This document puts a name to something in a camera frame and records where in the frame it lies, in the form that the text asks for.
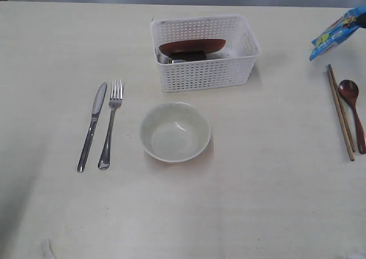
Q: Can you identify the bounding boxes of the silver table knife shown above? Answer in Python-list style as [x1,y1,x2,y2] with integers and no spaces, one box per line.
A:
[77,82,108,172]

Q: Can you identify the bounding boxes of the dark red wooden spoon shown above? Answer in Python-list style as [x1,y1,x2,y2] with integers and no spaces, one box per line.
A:
[339,79,365,154]

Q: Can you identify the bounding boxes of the brown round plate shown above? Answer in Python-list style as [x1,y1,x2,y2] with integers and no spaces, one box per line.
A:
[159,39,226,55]

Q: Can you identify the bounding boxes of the white perforated plastic basket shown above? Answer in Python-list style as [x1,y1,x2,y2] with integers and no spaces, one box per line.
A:
[150,14,261,92]

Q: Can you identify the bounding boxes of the blue chips bag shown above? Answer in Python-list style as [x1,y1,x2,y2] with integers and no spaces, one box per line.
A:
[309,5,365,61]

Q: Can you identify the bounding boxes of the silver fork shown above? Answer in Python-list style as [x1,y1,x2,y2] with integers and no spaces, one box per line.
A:
[98,79,124,170]

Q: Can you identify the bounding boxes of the white speckled ceramic bowl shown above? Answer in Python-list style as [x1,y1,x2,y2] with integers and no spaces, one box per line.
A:
[139,102,212,164]

